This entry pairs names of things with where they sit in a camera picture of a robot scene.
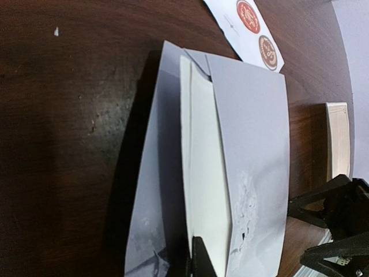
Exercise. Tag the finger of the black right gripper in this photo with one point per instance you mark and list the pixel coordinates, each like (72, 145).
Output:
(315, 207)
(340, 258)

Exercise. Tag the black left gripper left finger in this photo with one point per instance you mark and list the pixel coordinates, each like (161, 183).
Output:
(179, 259)

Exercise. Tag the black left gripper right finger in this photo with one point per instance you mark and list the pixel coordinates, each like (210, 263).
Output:
(200, 261)

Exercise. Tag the beige letter paper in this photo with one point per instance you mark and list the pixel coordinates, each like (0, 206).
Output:
(338, 140)
(206, 196)

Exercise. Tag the grey envelope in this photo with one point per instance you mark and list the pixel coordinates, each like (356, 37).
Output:
(252, 110)

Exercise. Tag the brown seal sticker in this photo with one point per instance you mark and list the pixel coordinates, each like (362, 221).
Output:
(268, 52)

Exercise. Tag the red seal sticker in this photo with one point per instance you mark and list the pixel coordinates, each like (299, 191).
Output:
(248, 16)

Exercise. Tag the white sticker sheet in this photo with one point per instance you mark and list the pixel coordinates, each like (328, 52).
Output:
(243, 41)

